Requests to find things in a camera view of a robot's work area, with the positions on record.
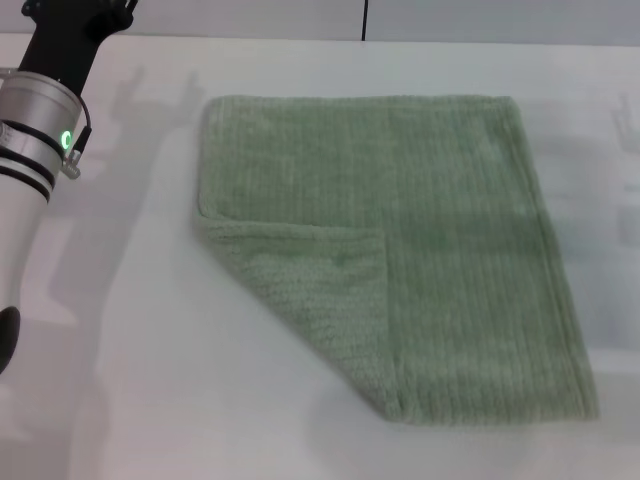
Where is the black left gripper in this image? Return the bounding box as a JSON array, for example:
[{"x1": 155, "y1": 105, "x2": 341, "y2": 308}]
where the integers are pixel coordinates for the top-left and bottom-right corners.
[{"x1": 17, "y1": 0, "x2": 139, "y2": 101}]

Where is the light green fluffy towel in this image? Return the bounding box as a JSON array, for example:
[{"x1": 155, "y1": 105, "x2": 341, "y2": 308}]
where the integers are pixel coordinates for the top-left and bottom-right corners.
[{"x1": 192, "y1": 93, "x2": 601, "y2": 424}]

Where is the black left arm connector cable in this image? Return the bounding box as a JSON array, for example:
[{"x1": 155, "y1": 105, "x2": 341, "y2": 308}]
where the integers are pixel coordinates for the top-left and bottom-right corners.
[{"x1": 58, "y1": 98, "x2": 95, "y2": 180}]

